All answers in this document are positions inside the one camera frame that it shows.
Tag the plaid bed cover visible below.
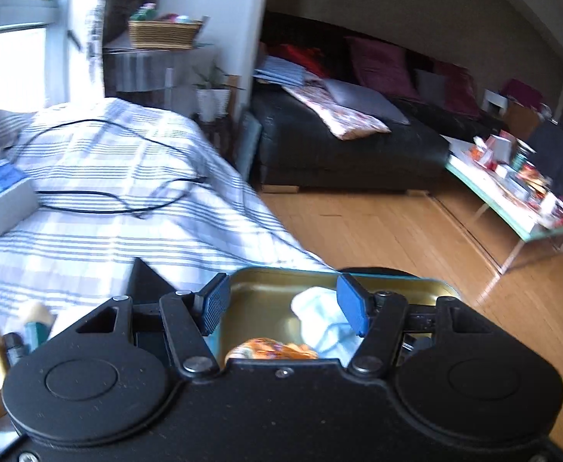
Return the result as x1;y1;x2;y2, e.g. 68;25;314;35
0;97;333;453

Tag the black round stool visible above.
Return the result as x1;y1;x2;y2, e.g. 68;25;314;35
334;264;419;281

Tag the floral cushion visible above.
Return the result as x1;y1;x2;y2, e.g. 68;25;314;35
284;82;391;141

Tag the wicker basket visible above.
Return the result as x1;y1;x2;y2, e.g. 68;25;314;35
127;18;204;50

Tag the light blue cloth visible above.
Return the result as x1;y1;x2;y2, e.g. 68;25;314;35
291;286;365;358

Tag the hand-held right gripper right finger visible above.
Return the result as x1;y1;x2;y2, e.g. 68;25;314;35
336;273;496;377

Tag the black cable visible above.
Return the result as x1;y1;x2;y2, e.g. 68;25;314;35
2;119;210;216

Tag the teal and gold tin tray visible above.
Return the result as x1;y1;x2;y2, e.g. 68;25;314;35
211;267;460;364

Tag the red cushion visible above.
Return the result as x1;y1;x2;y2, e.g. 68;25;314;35
279;43;331;79

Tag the small grey cushion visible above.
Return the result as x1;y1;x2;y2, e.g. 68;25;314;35
413;68;449;107

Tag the black box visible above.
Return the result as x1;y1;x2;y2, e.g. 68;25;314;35
126;257;179;310

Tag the potted plant in white pot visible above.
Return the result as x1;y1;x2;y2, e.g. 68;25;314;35
194;65;236;122

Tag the colourful patterned pouch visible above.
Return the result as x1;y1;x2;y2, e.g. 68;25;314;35
224;338;319;362

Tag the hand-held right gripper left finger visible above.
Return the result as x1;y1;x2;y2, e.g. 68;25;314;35
53;272;233;377

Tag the glass coffee table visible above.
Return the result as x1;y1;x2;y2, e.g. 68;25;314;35
444;135;563;276

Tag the window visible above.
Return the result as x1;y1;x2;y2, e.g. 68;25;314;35
0;0;77;107

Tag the blue striped cloth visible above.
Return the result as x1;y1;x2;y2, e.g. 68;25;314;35
254;55;307;86

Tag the black leather sofa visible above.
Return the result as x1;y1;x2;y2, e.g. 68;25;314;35
250;12;508;192

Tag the small black object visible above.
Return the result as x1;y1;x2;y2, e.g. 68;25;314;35
2;332;27;371

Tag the black chair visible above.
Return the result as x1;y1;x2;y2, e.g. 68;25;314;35
527;120;563;199

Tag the grey flat panel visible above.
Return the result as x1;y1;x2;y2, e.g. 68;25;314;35
236;110;264;182

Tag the blue and white tissue pack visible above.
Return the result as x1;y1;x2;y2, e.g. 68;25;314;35
0;161;39;238

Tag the magenta cushion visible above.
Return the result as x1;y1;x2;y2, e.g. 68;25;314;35
345;36;423;103
434;60;481;117

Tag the glass side table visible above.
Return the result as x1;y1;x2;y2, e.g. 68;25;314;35
102;43;215;107

